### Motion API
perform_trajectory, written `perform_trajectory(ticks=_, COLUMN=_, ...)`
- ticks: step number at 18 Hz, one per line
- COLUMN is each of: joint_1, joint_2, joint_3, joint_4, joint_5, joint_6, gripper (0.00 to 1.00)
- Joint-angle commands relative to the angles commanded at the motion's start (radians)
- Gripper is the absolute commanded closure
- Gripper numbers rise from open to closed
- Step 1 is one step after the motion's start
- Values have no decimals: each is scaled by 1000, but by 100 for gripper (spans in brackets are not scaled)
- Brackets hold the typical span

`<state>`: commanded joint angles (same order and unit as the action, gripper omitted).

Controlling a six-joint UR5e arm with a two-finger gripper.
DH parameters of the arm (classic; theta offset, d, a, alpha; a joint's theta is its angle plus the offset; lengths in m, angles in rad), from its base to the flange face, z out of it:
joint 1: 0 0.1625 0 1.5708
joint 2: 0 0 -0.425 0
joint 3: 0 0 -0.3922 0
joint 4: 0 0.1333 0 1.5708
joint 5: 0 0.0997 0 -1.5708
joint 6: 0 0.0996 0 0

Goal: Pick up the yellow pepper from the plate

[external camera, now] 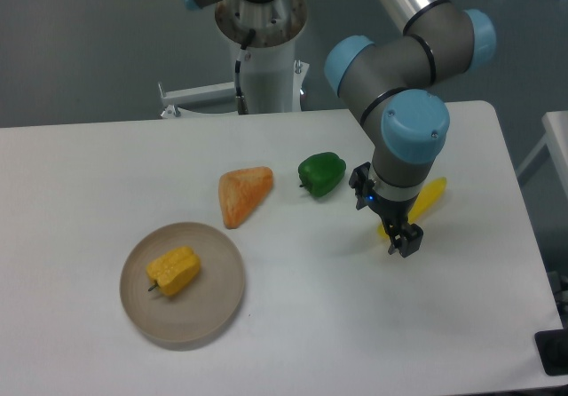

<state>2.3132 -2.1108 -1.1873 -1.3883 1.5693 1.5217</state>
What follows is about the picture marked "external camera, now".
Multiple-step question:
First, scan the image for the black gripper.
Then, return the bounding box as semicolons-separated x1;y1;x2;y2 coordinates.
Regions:
368;192;423;257

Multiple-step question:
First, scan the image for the yellow toy bell pepper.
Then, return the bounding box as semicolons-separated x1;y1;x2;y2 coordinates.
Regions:
146;246;201;297

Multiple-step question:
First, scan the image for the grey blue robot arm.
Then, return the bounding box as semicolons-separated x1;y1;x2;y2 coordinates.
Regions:
183;0;496;257

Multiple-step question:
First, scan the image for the green toy bell pepper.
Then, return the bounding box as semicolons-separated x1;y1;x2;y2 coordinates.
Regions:
297;152;346;198

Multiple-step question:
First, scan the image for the beige round plate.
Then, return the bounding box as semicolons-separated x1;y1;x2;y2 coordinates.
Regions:
120;223;245;350

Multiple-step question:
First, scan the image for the yellow toy corn cob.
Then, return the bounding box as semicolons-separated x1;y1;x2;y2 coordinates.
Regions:
376;176;448;240

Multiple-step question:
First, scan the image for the orange toy bread wedge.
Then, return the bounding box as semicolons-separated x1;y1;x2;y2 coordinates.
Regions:
218;166;273;229

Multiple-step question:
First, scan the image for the black device at table edge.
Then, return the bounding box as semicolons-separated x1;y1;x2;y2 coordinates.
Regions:
534;329;567;376

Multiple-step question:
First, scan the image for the white side table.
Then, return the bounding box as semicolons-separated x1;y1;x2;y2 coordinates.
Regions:
515;111;567;193

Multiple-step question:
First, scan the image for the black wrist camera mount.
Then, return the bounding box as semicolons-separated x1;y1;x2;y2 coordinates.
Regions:
348;162;376;210

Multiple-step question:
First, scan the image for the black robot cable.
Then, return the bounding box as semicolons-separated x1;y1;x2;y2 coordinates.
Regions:
233;28;256;115

